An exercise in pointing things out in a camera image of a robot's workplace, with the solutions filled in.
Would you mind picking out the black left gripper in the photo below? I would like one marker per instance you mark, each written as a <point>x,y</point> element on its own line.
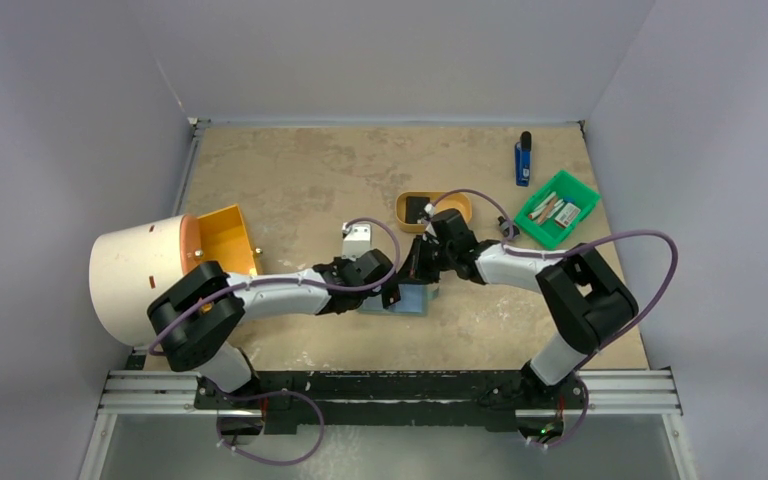
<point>340,263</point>

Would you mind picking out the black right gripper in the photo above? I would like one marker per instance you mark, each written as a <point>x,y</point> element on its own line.
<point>420,258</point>

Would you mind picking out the grey-green card holder wallet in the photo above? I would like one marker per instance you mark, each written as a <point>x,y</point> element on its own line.
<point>414,300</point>

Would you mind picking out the black credit card stack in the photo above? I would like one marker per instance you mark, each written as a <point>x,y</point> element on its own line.
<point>415,209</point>

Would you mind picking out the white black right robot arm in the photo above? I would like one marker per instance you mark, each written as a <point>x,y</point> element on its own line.
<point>587,301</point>

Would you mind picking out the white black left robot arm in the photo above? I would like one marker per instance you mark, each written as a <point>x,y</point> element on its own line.
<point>193,319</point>

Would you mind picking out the tan oval tray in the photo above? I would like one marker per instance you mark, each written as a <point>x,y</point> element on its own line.
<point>458,201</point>

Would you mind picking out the small black binder clip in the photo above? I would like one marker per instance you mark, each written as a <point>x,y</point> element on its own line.
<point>508,228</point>

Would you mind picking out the orange pencil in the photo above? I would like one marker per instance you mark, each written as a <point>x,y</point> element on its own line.
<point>546,213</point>

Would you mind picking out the white red staple box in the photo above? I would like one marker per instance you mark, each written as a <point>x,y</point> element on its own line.
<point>566,216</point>

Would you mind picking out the green plastic bin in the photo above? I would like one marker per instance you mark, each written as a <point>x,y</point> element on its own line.
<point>565,185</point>

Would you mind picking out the yellow drawer box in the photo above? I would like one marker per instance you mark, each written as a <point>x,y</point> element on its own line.
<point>225,239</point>

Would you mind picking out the white cylinder container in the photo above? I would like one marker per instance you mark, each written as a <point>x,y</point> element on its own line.
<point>130,268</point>

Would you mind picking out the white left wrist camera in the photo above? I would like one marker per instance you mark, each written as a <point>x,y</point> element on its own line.
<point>356,240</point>

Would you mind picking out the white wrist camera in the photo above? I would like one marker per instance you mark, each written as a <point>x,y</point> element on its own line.
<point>428,213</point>
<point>356,240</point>

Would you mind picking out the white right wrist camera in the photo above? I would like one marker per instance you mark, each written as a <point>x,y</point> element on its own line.
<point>428,213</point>

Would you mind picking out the black aluminium base frame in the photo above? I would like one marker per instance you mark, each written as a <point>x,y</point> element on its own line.
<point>284,400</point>

